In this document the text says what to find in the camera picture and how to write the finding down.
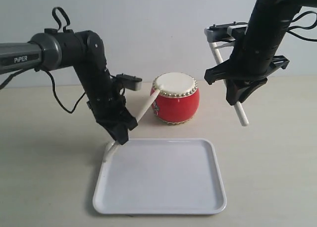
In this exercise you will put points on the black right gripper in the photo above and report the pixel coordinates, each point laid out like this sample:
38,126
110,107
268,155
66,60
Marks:
250,63

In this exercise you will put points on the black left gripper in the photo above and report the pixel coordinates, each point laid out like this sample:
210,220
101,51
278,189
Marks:
110,111

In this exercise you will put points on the white drumstick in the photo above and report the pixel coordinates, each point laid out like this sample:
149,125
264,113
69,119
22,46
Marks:
223,71
146,108

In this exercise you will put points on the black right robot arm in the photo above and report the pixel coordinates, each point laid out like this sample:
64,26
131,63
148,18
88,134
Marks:
255,44

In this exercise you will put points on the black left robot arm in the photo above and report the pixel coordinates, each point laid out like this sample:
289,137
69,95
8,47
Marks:
84,51

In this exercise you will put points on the small red drum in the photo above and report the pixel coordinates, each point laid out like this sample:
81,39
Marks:
178,99

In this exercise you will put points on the white rectangular plastic tray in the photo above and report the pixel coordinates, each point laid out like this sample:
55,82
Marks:
160,176

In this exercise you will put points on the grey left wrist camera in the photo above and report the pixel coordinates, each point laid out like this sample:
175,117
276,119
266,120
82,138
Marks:
130,82

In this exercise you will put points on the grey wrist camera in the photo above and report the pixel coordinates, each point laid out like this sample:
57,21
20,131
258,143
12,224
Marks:
130,82
225,32

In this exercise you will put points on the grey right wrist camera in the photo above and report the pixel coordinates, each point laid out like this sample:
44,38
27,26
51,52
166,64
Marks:
225,32

